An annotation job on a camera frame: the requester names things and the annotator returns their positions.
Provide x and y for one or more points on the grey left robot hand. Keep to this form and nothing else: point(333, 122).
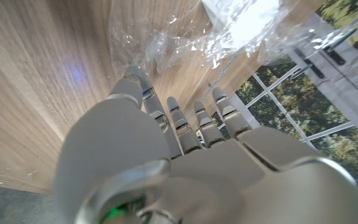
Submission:
point(213, 180)

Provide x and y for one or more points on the clear plastic wrap sheet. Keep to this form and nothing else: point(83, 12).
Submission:
point(197, 34)

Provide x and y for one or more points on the printed forest window backdrop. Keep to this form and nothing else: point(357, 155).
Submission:
point(315, 102)

